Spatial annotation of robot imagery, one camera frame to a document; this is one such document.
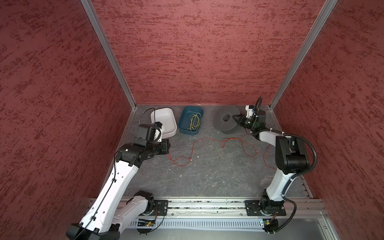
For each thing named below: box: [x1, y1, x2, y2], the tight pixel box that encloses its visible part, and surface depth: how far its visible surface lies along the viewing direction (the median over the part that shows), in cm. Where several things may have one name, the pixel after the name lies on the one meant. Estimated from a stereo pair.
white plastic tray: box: [150, 107, 178, 139], surface depth 112 cm
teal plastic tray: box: [178, 105, 204, 136], surface depth 109 cm
